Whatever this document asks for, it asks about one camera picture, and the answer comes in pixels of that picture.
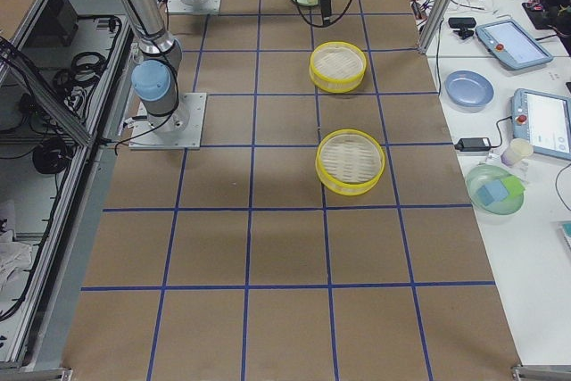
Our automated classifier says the far teach pendant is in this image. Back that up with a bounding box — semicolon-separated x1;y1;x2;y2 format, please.
475;20;553;70

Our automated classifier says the near teach pendant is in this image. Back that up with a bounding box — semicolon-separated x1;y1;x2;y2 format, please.
511;88;570;160

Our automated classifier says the blue foam block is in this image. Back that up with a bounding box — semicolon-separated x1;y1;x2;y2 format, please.
476;179;507;206

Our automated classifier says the blue plate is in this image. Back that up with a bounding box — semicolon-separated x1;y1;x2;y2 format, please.
444;70;494;112

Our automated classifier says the green glass bowl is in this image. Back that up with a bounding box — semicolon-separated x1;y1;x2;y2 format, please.
465;164;525;215

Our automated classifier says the white crumpled cloth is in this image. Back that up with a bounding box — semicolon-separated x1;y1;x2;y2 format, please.
0;200;35;293

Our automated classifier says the green foam block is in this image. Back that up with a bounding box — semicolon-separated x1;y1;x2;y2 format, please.
501;175;525;198

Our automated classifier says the black power adapter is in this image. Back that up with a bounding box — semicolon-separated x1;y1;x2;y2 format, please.
454;137;492;153

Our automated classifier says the black webcam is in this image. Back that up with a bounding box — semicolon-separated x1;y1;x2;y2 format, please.
448;17;476;40

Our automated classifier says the paper cup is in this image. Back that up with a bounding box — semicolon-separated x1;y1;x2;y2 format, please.
501;138;534;167

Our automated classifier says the yellow steamer basket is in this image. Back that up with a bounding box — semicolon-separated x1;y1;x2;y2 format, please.
315;128;385;196
309;41;367;94

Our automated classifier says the teach pendant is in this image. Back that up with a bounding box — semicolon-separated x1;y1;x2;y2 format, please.
475;20;553;70
511;88;570;160

